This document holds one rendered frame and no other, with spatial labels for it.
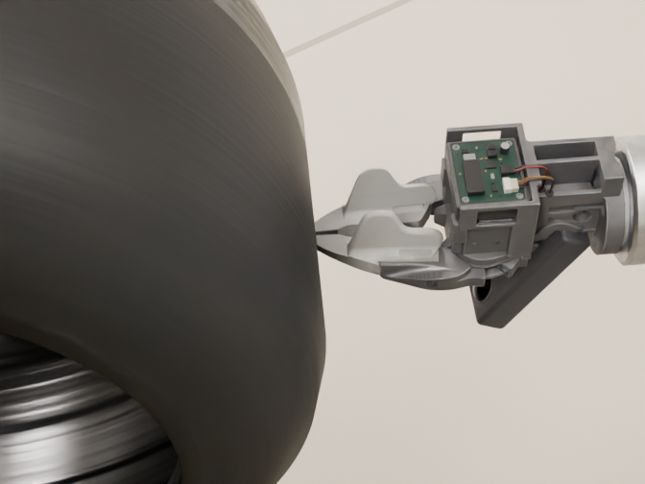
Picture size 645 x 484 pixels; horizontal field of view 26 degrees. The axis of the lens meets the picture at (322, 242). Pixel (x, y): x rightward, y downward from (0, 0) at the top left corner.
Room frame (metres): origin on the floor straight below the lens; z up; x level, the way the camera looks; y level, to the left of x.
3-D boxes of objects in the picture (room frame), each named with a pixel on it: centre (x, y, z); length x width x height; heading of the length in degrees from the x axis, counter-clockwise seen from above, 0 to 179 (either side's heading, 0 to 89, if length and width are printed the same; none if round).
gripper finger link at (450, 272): (0.56, -0.08, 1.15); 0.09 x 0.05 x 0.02; 95
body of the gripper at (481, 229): (0.59, -0.14, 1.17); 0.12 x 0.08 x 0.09; 95
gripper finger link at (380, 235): (0.56, -0.04, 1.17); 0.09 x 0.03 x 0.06; 95
